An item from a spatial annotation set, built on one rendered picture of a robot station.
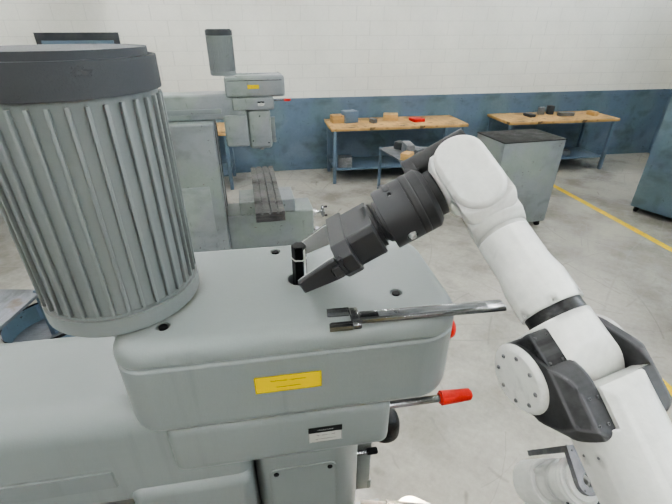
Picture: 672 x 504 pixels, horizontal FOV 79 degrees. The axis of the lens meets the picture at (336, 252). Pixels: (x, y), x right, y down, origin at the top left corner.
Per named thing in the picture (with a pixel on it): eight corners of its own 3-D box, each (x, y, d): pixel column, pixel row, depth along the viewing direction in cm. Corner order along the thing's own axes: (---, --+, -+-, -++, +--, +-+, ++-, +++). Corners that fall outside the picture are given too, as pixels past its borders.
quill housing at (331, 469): (343, 448, 101) (344, 352, 85) (360, 538, 83) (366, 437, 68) (265, 460, 98) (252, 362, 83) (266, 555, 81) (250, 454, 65)
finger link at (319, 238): (305, 258, 65) (339, 239, 64) (294, 243, 63) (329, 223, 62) (305, 253, 66) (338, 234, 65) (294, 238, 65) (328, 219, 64)
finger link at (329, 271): (295, 277, 55) (334, 255, 54) (307, 293, 56) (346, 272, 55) (295, 283, 53) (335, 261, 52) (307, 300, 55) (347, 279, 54)
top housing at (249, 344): (403, 300, 85) (410, 231, 77) (455, 399, 62) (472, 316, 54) (168, 323, 78) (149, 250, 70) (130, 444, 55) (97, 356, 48)
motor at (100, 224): (206, 254, 69) (169, 43, 53) (189, 330, 52) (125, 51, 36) (80, 264, 66) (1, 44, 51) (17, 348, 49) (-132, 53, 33)
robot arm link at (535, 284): (477, 230, 46) (584, 398, 37) (549, 211, 49) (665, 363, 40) (445, 275, 55) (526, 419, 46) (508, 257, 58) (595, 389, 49)
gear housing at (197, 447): (358, 344, 87) (359, 306, 83) (389, 444, 66) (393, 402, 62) (197, 362, 83) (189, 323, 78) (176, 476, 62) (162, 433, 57)
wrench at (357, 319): (496, 298, 58) (497, 294, 57) (510, 316, 54) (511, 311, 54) (326, 313, 55) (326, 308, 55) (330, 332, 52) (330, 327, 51)
